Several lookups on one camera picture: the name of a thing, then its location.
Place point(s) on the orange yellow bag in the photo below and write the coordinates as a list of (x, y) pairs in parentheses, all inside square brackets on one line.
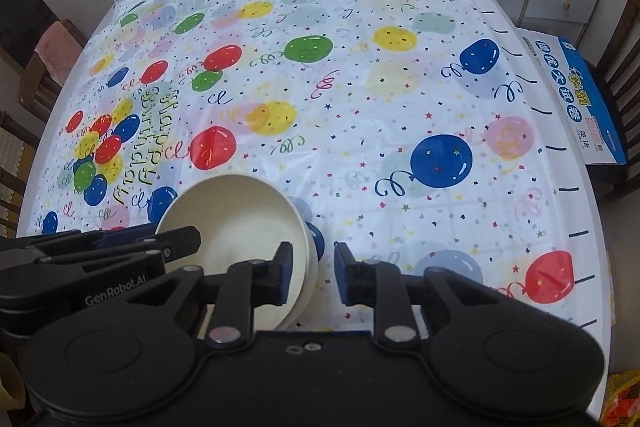
[(625, 397)]

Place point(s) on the wooden chair with pink cloth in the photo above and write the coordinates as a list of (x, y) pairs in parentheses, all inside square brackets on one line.
[(45, 92)]

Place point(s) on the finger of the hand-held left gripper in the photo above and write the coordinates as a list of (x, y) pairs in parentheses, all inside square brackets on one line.
[(125, 236), (180, 243)]

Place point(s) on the blue white cardboard box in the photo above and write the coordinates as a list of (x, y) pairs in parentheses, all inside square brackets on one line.
[(585, 107)]

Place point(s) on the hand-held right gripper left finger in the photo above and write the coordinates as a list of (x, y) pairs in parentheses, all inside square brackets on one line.
[(285, 277)]

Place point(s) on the cream bowl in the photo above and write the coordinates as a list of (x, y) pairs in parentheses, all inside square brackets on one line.
[(235, 217)]

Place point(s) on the wooden chair with beige cushion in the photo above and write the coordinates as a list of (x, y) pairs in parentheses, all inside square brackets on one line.
[(15, 167)]

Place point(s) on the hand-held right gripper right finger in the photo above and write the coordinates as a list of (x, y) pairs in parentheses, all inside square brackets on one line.
[(342, 277)]

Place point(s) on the pink cloth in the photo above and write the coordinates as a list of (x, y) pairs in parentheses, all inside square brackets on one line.
[(55, 47)]

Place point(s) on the balloon print tablecloth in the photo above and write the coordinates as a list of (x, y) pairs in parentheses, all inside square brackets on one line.
[(350, 132)]

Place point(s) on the dark wooden chair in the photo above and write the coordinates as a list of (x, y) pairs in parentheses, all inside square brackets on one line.
[(627, 57)]

